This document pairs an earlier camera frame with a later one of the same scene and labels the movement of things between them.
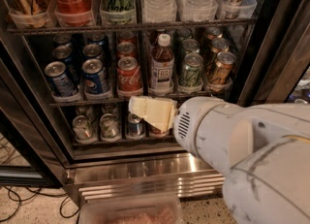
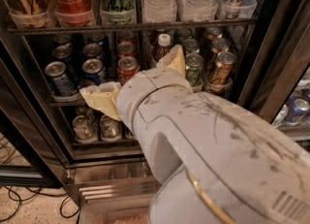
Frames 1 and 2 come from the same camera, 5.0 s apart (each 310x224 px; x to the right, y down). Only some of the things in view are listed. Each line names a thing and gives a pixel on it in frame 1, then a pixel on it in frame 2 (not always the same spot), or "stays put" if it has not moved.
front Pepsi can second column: [96, 78] stays put
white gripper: [198, 127] to [146, 87]
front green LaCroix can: [191, 80] stays put
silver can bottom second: [109, 128] stays put
